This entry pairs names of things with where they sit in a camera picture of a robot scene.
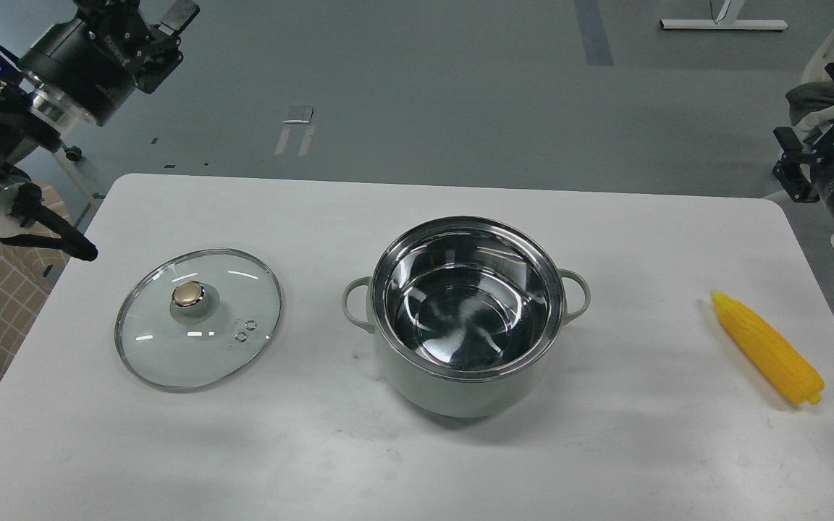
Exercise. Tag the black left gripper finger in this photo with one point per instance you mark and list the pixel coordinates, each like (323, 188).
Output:
(157, 53)
(121, 20)

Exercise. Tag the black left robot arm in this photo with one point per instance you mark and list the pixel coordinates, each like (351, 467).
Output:
(24, 219)

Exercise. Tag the glass pot lid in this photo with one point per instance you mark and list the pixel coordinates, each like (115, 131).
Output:
(198, 319)

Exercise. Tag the white desk foot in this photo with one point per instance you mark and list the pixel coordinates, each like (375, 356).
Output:
(726, 18)

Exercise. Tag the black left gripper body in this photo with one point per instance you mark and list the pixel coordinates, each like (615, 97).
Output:
(73, 78)

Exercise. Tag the yellow corn cob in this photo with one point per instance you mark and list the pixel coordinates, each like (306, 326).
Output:
(774, 357)

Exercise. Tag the pale green steel pot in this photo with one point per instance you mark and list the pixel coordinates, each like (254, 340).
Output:
(464, 311)

